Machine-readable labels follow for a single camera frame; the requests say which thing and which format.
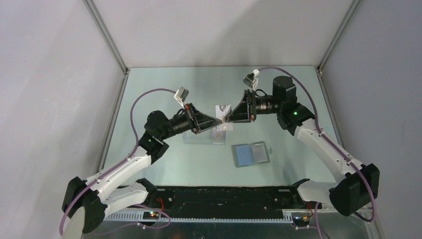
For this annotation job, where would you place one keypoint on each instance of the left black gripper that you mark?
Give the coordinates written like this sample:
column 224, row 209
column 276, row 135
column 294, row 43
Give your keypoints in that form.
column 200, row 122

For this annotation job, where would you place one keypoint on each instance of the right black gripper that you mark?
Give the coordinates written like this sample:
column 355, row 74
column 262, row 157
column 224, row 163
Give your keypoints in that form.
column 242, row 113

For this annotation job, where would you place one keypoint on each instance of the white VIP card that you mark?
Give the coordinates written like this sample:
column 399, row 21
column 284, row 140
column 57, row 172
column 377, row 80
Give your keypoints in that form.
column 221, row 111

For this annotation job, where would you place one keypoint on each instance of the clear acrylic card holder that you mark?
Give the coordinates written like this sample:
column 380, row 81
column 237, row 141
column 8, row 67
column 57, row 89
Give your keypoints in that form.
column 201, row 138

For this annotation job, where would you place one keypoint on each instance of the blue card wallet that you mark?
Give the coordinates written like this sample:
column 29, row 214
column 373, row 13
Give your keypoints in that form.
column 251, row 154

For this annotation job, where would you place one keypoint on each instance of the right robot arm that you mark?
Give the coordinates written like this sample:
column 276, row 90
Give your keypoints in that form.
column 356, row 184

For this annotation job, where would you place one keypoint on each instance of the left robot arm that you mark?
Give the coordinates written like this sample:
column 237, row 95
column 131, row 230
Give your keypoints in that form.
column 87, row 202

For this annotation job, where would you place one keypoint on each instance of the stack of VIP cards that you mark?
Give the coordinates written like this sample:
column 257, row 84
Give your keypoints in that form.
column 218, row 137

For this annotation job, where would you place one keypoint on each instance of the left controller board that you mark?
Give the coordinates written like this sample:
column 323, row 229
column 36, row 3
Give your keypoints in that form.
column 150, row 215

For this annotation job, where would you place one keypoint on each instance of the controller board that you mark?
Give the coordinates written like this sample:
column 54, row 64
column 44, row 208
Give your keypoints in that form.
column 150, row 215
column 302, row 222

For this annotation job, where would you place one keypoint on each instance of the right controller board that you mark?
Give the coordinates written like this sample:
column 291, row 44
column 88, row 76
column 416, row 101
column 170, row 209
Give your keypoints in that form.
column 302, row 222

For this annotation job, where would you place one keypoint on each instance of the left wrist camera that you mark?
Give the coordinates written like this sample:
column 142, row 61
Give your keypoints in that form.
column 181, row 95

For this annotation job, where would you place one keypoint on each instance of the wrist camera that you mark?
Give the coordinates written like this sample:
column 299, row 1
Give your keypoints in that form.
column 251, row 79
column 181, row 95

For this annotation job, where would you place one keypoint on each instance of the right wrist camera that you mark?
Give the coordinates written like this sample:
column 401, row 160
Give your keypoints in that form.
column 251, row 79

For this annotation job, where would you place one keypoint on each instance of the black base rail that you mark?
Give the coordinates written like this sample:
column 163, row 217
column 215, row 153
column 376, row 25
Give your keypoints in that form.
column 206, row 202

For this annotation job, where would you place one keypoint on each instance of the right aluminium frame post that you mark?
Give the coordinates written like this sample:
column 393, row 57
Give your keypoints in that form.
column 338, row 34

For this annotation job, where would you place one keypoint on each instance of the aluminium frame post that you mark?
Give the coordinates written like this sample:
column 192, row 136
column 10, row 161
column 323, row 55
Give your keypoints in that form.
column 105, row 33
column 338, row 34

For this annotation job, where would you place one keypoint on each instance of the white slotted cable duct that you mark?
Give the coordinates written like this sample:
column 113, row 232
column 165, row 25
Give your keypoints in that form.
column 138, row 217

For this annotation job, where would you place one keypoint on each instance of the left aluminium frame post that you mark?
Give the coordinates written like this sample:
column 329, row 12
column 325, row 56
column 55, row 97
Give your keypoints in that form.
column 105, row 33

